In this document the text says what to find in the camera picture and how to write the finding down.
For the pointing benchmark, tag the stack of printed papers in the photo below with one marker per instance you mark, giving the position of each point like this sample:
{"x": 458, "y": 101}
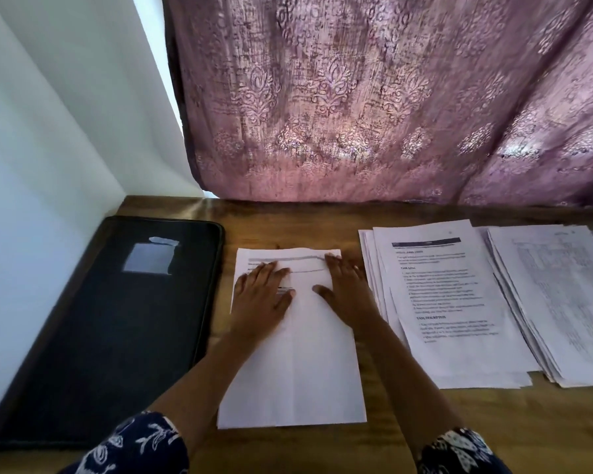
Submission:
{"x": 296, "y": 380}

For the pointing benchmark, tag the pink patterned curtain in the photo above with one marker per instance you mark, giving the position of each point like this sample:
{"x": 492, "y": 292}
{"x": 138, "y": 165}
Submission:
{"x": 395, "y": 93}

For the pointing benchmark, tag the person's right hand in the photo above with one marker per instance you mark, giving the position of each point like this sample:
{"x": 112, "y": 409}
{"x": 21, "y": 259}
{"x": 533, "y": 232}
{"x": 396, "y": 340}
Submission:
{"x": 348, "y": 291}

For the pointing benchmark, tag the dark-header text paper pile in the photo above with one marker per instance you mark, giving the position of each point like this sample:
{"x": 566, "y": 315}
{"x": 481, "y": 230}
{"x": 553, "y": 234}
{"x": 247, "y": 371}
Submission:
{"x": 455, "y": 301}

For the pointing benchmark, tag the white curtain lining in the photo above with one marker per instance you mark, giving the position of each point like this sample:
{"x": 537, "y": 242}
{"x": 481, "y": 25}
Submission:
{"x": 79, "y": 84}

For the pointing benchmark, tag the person's right forearm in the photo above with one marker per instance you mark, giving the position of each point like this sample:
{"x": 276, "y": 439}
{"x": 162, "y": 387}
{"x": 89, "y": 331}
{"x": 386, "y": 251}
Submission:
{"x": 410, "y": 385}

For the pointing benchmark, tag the table-print paper pile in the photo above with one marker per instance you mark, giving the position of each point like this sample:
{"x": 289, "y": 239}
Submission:
{"x": 563, "y": 291}

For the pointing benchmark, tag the person's left hand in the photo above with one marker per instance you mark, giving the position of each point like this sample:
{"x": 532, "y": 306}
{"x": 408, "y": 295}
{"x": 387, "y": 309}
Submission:
{"x": 259, "y": 303}

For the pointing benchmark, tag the black folder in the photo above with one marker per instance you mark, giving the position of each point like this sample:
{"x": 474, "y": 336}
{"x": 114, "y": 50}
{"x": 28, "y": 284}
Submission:
{"x": 99, "y": 330}

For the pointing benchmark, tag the person's left forearm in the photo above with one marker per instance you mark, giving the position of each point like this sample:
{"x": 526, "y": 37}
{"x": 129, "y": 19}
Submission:
{"x": 208, "y": 385}

